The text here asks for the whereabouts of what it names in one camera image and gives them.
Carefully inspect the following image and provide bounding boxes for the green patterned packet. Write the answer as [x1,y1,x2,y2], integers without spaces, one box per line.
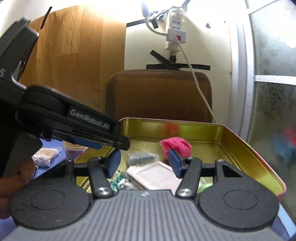
[107,170,127,193]

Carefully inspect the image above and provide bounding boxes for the pink knitted yarn item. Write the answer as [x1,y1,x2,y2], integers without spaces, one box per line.
[160,137,192,163]

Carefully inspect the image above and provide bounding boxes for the bright green packet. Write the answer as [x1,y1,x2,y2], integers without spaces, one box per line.
[197,182,213,193]

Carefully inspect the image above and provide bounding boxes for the barcode labelled black package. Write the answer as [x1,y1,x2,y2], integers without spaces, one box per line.
[126,152,159,166]

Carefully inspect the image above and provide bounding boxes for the white phone case package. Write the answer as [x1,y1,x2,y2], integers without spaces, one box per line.
[126,161,182,194]

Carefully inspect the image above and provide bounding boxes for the cotton swabs bag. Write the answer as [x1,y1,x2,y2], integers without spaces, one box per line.
[32,148,62,167]

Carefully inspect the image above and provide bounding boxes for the person left hand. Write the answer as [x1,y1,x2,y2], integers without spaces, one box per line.
[0,160,36,219]

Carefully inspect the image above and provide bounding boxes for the round tin can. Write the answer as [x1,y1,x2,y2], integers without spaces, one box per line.
[63,141,87,161]

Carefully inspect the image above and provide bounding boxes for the pink macaron biscuit tin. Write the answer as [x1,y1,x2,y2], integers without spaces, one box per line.
[74,117,287,204]

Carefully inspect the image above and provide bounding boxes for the blue patterned tablecloth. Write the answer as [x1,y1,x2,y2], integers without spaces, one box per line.
[1,140,295,240]

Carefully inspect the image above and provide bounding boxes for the brown chair back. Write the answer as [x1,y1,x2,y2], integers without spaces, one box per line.
[105,70,212,123]

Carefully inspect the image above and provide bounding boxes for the wooden panel board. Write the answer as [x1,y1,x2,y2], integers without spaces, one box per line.
[20,5,126,112]

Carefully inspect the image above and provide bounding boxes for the white power strip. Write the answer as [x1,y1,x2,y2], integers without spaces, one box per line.
[165,8,187,54]

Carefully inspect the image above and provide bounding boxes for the white cable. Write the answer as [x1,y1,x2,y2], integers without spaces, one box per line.
[142,0,218,124]

